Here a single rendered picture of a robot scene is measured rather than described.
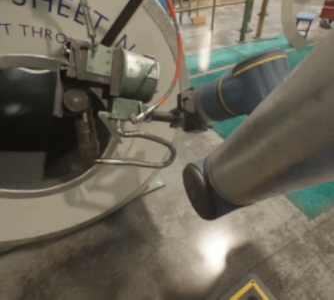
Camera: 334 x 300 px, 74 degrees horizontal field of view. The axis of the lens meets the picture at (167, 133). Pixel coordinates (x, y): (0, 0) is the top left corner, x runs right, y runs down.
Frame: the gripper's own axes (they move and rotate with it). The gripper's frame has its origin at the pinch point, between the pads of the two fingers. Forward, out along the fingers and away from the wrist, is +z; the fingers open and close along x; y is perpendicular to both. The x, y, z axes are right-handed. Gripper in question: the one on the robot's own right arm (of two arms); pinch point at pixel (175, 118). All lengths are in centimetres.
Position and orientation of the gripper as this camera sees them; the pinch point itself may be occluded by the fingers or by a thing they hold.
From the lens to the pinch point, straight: 74.9
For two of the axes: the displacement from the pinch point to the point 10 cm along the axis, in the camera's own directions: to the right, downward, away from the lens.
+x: -0.1, -9.8, 1.9
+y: 8.6, 0.9, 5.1
